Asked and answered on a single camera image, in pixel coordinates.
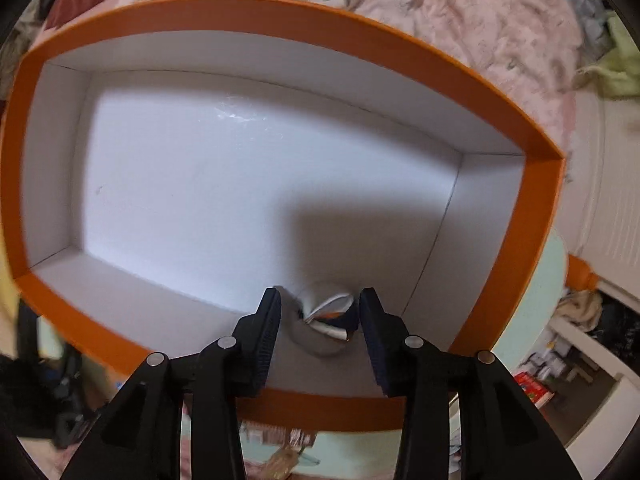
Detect beige cloth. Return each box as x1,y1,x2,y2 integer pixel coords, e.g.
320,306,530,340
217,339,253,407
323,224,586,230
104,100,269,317
555,290,606,332

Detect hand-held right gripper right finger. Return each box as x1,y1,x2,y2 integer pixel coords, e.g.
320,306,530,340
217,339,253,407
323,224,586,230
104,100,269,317
359,287,583,480

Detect orange cardboard box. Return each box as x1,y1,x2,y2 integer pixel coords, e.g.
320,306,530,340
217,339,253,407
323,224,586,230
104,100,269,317
0,0,568,433

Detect orange bottle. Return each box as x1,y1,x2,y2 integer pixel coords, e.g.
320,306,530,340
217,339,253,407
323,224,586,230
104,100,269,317
567,255,598,291

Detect light green garment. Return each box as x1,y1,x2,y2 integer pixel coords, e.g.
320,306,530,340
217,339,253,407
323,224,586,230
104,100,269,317
575,15,640,101

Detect pink floral duvet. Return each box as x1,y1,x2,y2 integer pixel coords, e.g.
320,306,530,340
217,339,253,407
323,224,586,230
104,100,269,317
100,0,591,181

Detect small white orange packet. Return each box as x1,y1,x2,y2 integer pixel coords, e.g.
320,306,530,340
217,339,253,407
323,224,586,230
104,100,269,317
300,295,362,343

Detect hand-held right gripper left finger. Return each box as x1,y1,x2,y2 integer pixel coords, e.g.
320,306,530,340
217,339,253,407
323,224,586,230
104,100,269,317
60,287,283,480

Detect small red box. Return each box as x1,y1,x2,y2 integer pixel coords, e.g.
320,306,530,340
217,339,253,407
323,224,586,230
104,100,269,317
515,370,556,407

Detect white louvered panel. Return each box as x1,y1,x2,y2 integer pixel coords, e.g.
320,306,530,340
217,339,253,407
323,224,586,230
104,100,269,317
565,95,640,286

